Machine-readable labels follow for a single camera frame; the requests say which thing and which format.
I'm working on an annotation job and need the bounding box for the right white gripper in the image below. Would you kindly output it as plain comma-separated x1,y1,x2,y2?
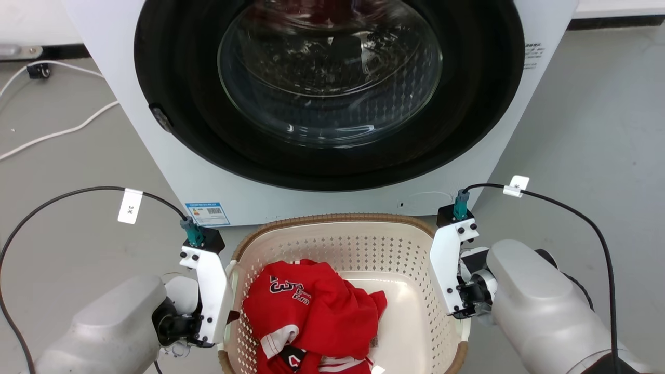
429,218,493,319

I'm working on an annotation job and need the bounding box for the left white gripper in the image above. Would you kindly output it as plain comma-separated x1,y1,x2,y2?
155,245,241,349

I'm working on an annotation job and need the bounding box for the cream perforated laundry basket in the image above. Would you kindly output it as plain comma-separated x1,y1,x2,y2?
217,213,471,374

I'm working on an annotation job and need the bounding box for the red sports jersey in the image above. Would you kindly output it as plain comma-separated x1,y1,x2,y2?
242,259,388,374

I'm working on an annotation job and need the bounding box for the blue energy label sticker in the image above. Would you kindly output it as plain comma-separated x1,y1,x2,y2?
185,202,231,227

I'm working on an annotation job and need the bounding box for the white front-load washing machine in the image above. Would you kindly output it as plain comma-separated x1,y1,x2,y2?
61,0,579,228

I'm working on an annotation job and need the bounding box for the round black glass washer door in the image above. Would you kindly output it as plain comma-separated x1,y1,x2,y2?
134,0,525,192

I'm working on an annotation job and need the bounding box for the black door latch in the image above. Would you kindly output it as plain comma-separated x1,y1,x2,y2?
149,105,174,133

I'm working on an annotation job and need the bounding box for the grey metal floor fitting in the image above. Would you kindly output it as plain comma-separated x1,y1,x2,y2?
0,44,44,60

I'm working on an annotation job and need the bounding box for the white cable tag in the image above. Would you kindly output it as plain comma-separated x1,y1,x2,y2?
502,175,531,198
117,188,144,225

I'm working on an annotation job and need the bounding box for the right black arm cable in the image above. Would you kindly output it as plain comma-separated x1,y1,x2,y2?
463,182,621,366

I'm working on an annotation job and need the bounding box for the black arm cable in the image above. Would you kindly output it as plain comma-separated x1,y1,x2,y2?
463,182,621,366
0,186,189,374

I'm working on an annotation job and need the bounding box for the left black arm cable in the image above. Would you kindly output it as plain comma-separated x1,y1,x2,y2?
0,186,189,374

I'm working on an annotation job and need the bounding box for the white floor cable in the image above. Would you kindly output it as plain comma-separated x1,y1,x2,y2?
0,59,105,99
0,100,121,162

